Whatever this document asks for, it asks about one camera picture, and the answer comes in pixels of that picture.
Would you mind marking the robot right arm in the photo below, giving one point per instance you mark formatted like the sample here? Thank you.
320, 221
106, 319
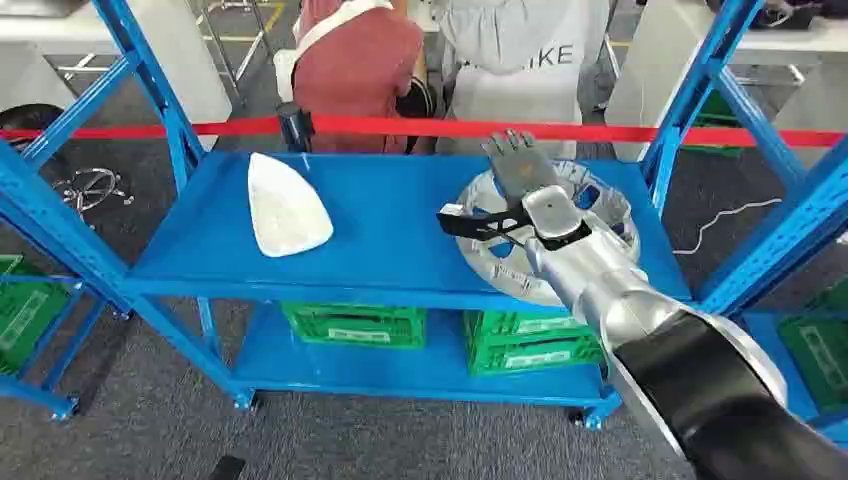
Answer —
629, 298

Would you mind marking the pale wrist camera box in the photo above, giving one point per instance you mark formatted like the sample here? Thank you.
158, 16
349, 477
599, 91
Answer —
450, 210

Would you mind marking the black tyre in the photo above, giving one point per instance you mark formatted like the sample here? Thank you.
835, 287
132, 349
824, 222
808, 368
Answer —
26, 119

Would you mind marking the person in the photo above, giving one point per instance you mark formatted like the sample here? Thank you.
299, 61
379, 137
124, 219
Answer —
358, 73
517, 93

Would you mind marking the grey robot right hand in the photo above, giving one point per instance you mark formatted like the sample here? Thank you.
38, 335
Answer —
520, 169

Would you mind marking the black bag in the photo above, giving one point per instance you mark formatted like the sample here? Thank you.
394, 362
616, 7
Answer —
416, 99

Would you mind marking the black flat floor object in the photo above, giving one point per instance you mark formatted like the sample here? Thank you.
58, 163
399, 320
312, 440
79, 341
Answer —
227, 469

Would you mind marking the black device on table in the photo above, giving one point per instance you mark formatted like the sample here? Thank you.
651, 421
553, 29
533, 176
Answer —
795, 16

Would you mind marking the chrome chair base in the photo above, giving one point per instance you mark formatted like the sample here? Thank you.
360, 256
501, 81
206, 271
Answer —
89, 189

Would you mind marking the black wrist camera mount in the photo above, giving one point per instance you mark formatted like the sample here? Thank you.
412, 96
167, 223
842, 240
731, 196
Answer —
487, 226

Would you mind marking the silver wheel hubcap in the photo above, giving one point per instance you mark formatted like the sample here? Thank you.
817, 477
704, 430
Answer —
616, 205

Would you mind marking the black stanchion post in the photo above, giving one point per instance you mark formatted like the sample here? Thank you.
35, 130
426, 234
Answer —
295, 126

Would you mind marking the blue metal shelf rack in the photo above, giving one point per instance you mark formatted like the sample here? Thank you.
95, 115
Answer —
384, 218

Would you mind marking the white table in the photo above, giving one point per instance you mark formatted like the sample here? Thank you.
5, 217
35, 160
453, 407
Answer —
192, 66
649, 66

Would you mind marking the red barrier tape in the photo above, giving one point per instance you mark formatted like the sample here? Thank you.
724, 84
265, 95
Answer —
397, 126

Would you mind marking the white triangular plastic cover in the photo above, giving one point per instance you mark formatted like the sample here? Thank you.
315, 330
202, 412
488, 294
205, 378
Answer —
285, 212

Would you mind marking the chrome metal frame legs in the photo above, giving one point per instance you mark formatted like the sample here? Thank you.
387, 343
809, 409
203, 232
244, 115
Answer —
228, 50

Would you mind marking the blue rack with low beams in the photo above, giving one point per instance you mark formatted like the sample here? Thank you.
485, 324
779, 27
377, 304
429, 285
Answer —
33, 392

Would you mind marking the blue rack with low shelf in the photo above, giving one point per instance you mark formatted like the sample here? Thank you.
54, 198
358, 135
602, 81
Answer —
762, 351

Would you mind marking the green plastic crate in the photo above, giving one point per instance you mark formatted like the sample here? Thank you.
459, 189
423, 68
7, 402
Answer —
719, 112
818, 351
530, 344
358, 324
26, 311

